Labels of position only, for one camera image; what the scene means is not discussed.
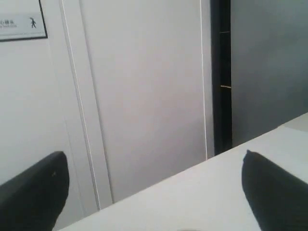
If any framed wall sign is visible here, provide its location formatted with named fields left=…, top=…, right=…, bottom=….
left=0, top=0, right=48, bottom=42

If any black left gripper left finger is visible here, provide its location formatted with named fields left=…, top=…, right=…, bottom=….
left=0, top=151, right=70, bottom=231

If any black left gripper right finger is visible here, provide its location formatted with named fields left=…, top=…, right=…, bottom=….
left=241, top=150, right=308, bottom=231

